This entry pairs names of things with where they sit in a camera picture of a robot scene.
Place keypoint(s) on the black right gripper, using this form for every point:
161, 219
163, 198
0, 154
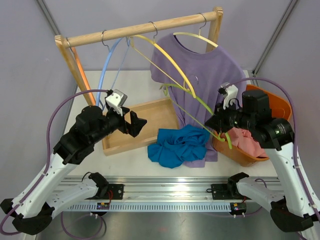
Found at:
218, 121

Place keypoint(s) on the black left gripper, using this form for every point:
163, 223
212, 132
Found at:
136, 123

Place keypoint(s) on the pink t-shirt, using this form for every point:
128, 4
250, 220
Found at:
242, 139

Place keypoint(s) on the blue t-shirt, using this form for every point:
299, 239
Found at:
176, 147

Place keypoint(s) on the green plastic hanger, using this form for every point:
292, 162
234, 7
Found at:
165, 88

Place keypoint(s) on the purple t-shirt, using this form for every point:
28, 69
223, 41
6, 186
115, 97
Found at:
206, 72

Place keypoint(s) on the orange plastic hanger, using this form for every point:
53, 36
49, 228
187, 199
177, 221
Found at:
82, 73

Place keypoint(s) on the cream plastic hanger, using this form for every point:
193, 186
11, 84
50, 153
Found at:
198, 36

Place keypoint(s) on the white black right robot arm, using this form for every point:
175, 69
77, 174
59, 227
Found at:
296, 209

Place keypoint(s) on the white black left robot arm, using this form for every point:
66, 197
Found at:
35, 208

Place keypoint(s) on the orange laundry basket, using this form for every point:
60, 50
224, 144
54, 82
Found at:
280, 109

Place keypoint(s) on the wooden clothes rack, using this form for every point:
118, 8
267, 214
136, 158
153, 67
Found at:
162, 108

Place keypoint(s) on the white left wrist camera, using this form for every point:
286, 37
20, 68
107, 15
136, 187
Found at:
115, 100

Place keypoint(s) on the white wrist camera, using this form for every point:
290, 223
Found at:
115, 100
229, 92

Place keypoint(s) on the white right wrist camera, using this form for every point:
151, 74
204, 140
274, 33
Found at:
229, 92

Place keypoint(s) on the aluminium mounting rail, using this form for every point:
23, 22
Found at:
166, 189

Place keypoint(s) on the white slotted cable duct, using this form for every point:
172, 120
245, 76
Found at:
185, 207

